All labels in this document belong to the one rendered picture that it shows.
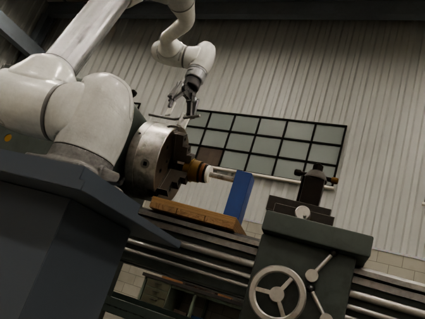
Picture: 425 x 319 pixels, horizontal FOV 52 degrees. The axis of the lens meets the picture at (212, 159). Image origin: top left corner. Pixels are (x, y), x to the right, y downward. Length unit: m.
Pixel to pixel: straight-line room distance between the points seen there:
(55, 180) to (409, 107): 8.68
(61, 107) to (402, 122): 8.31
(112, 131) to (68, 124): 0.10
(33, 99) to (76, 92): 0.11
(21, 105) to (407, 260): 7.42
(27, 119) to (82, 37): 0.31
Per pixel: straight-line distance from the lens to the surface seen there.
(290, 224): 1.26
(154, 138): 1.61
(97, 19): 1.38
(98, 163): 1.03
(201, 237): 1.44
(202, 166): 1.64
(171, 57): 1.99
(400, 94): 9.35
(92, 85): 1.09
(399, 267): 8.05
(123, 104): 1.08
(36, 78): 1.17
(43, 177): 0.84
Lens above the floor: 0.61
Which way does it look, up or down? 18 degrees up
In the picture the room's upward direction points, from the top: 18 degrees clockwise
